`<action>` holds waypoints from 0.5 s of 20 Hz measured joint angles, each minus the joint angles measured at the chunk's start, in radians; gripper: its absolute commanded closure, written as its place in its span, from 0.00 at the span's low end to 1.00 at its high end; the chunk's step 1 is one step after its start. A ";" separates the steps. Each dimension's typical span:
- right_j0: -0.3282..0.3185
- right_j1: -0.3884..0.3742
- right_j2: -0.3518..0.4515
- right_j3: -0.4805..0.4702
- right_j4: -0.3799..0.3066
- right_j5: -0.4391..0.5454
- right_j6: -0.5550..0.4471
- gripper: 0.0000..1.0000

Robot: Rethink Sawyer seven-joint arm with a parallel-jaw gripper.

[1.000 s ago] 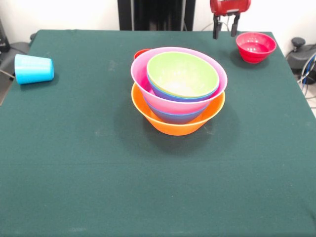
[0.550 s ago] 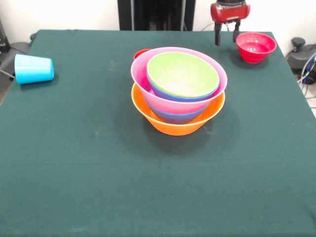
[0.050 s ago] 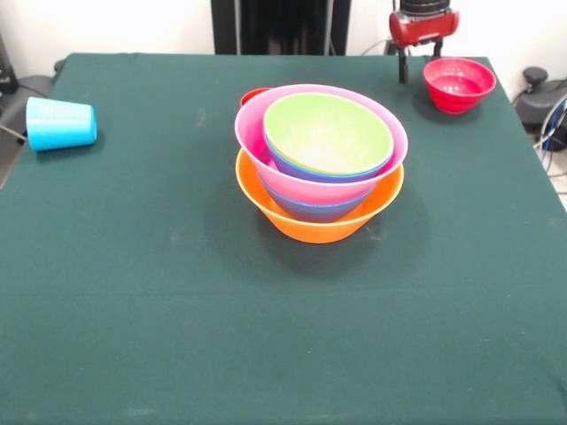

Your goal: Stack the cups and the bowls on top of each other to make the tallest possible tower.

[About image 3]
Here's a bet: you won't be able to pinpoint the dark green tablecloth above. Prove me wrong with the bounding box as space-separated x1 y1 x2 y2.
0 51 567 425

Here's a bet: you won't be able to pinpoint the tangled cables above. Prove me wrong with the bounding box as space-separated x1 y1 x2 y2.
533 97 567 178

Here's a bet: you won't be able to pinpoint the blue bowl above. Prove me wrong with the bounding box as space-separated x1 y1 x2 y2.
258 172 378 224
263 130 394 184

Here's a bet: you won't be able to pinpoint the red cup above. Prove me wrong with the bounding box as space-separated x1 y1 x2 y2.
239 87 272 108

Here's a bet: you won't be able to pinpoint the small pink-red bowl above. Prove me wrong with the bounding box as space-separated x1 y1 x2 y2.
422 57 497 116

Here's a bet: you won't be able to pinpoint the black wall cable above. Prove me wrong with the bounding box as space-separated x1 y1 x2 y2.
383 0 400 57

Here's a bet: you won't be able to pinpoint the orange bowl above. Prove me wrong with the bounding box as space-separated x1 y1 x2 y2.
235 148 406 245

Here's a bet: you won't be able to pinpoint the green bowl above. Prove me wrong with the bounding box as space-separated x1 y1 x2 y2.
263 92 395 175

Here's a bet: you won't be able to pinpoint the large pink bowl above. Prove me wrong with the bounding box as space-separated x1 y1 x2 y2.
234 83 409 206

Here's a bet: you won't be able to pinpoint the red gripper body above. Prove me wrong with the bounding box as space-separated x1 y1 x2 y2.
388 10 461 49

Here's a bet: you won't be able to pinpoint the blue cup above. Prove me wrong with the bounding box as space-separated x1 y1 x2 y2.
25 97 98 153

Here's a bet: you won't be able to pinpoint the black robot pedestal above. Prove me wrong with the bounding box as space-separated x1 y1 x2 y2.
211 0 352 57

